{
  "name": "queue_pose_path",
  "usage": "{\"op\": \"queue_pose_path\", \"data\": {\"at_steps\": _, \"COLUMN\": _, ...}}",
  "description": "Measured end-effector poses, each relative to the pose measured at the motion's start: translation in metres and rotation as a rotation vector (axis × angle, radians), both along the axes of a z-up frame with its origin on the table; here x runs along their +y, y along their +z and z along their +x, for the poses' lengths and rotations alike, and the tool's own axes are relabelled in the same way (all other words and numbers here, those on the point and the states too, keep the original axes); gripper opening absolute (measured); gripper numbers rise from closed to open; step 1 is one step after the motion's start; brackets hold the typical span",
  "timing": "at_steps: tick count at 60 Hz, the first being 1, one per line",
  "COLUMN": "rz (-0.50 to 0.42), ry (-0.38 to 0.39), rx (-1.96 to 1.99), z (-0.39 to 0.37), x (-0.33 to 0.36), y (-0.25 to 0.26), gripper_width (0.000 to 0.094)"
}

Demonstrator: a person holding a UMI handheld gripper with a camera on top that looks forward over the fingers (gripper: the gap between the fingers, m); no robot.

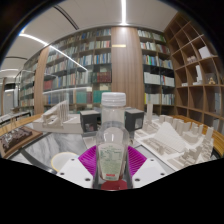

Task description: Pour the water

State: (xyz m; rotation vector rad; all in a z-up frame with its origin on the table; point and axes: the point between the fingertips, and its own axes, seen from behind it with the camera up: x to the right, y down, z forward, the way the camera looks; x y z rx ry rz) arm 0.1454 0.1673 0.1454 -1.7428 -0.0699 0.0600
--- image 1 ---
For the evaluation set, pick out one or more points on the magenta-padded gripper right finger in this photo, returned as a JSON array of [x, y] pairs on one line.
[[150, 170]]

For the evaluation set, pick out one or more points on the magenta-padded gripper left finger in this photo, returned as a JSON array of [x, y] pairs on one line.
[[73, 170]]

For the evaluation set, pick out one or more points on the clear plastic bottle white cap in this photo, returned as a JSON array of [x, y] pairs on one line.
[[112, 156]]

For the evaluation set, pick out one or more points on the white cup yellow rim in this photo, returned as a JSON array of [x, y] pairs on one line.
[[61, 160]]

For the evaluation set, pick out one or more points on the small flat white site model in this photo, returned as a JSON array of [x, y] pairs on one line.
[[90, 141]]

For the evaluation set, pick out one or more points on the white city block model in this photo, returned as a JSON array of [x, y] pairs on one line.
[[170, 136]]

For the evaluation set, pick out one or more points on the flat round red coaster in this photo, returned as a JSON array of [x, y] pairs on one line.
[[114, 186]]

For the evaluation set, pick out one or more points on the black cube display box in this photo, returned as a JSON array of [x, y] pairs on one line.
[[135, 120], [89, 121]]

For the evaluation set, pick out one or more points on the white columned building model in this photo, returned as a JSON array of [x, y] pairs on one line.
[[56, 120]]

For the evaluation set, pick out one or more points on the brown building model wooden board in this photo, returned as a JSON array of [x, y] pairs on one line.
[[16, 140]]

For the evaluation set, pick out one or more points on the wooden cubby shelf unit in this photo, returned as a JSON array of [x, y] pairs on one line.
[[196, 93]]

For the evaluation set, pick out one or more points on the straight ceiling light strip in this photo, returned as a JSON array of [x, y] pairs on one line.
[[123, 11]]

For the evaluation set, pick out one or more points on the tall bookshelf wall with books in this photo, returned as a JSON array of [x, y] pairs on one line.
[[76, 66]]

